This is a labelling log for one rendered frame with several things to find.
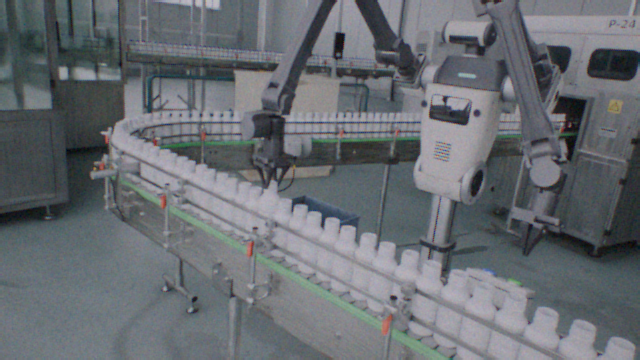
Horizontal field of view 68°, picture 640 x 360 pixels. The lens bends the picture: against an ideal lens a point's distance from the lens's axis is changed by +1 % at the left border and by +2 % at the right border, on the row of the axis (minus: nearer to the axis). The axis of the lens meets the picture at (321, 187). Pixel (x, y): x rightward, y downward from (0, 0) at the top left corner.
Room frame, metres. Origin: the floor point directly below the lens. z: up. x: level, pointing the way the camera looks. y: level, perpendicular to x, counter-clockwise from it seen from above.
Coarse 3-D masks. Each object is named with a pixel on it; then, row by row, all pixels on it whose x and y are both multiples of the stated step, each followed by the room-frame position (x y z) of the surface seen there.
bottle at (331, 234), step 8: (328, 224) 1.11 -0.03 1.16; (336, 224) 1.11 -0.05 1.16; (328, 232) 1.11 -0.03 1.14; (336, 232) 1.11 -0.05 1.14; (320, 240) 1.12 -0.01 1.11; (328, 240) 1.10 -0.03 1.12; (336, 240) 1.10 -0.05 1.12; (320, 248) 1.11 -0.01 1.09; (320, 256) 1.11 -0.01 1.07; (328, 256) 1.10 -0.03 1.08; (320, 264) 1.11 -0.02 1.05; (328, 264) 1.10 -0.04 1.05; (328, 280) 1.10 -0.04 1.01
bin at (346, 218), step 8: (296, 200) 1.92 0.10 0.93; (304, 200) 1.96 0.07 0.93; (312, 200) 1.93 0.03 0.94; (312, 208) 1.93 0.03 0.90; (320, 208) 1.90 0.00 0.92; (328, 208) 1.87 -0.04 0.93; (336, 208) 1.84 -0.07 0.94; (328, 216) 1.87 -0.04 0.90; (336, 216) 1.84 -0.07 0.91; (344, 216) 1.81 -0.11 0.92; (352, 216) 1.78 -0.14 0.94; (344, 224) 1.70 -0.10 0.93; (352, 224) 1.73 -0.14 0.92; (248, 312) 1.42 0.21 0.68
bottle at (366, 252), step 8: (368, 240) 1.03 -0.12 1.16; (376, 240) 1.05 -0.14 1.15; (360, 248) 1.04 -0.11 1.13; (368, 248) 1.03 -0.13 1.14; (360, 256) 1.03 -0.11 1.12; (368, 256) 1.02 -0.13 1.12; (376, 256) 1.03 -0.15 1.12; (368, 264) 1.02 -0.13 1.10; (352, 272) 1.05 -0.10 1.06; (360, 272) 1.02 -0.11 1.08; (368, 272) 1.02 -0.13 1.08; (352, 280) 1.04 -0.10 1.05; (360, 280) 1.02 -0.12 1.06; (368, 280) 1.02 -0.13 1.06; (352, 296) 1.03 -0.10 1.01; (360, 296) 1.02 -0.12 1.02
